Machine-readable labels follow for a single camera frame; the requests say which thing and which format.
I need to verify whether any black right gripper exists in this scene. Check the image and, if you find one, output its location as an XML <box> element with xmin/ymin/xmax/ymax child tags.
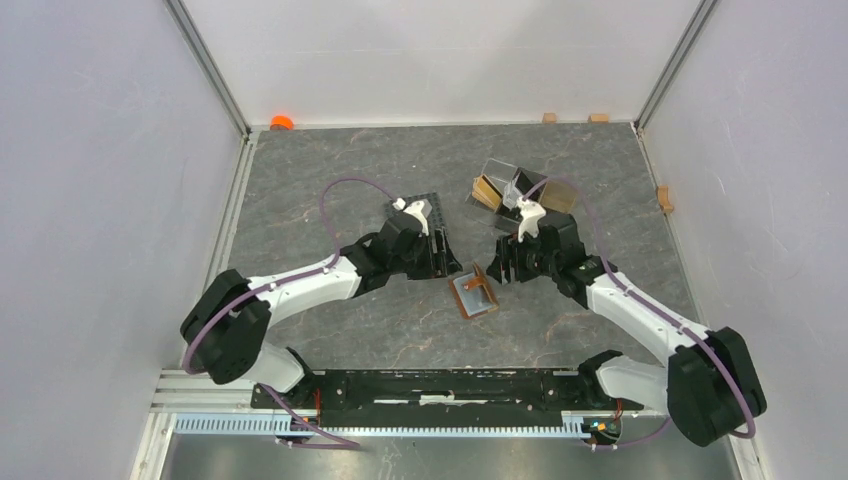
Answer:
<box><xmin>485</xmin><ymin>227</ymin><xmax>559</xmax><ymax>287</ymax></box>

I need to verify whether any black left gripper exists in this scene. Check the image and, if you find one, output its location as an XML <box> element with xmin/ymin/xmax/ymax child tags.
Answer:
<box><xmin>390</xmin><ymin>226</ymin><xmax>462</xmax><ymax>280</ymax></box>

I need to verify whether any brown leather card holder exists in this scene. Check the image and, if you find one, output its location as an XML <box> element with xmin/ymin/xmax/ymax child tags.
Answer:
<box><xmin>449</xmin><ymin>262</ymin><xmax>499</xmax><ymax>319</ymax></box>

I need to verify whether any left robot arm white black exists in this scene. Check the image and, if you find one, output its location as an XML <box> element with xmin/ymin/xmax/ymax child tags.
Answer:
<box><xmin>180</xmin><ymin>213</ymin><xmax>462</xmax><ymax>408</ymax></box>

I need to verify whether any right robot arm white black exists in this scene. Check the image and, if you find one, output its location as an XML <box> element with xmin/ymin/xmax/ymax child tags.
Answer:
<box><xmin>486</xmin><ymin>213</ymin><xmax>768</xmax><ymax>447</ymax></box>

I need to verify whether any gold credit card stack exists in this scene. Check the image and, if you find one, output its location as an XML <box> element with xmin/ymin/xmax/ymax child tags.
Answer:
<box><xmin>471</xmin><ymin>174</ymin><xmax>503</xmax><ymax>212</ymax></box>

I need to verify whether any dark grey studded baseplate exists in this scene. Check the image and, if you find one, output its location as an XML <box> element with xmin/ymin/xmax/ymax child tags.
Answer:
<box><xmin>381</xmin><ymin>192</ymin><xmax>449</xmax><ymax>254</ymax></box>

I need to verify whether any curved wooden piece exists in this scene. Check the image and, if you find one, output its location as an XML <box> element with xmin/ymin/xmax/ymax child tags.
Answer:
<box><xmin>656</xmin><ymin>185</ymin><xmax>675</xmax><ymax>215</ymax></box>

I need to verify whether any orange round cap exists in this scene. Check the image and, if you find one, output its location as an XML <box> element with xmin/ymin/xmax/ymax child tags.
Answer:
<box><xmin>269</xmin><ymin>115</ymin><xmax>294</xmax><ymax>130</ymax></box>

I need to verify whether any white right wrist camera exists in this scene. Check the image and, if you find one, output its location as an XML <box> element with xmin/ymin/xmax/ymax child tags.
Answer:
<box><xmin>516</xmin><ymin>198</ymin><xmax>546</xmax><ymax>243</ymax></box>

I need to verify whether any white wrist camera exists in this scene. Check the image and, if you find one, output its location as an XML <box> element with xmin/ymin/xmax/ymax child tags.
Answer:
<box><xmin>516</xmin><ymin>198</ymin><xmax>546</xmax><ymax>243</ymax></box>
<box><xmin>391</xmin><ymin>197</ymin><xmax>432</xmax><ymax>236</ymax></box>

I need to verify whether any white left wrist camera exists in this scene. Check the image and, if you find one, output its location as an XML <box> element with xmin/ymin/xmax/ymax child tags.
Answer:
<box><xmin>391</xmin><ymin>197</ymin><xmax>432</xmax><ymax>236</ymax></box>

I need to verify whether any white slotted cable duct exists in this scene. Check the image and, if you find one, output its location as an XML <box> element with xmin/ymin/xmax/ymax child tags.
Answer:
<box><xmin>174</xmin><ymin>413</ymin><xmax>590</xmax><ymax>440</ymax></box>

